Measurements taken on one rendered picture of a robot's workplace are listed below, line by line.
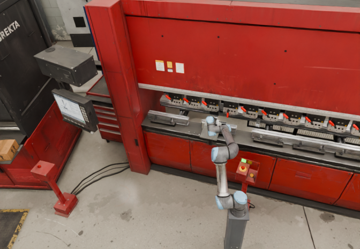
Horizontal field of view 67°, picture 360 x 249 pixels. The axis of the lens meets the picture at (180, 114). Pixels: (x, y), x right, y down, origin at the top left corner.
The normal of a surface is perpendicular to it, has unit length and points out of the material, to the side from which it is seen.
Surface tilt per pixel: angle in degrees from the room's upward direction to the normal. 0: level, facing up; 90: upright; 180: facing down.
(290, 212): 0
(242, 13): 90
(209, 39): 90
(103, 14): 90
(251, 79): 90
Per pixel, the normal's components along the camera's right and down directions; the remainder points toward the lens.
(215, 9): -0.31, 0.64
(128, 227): -0.06, -0.75
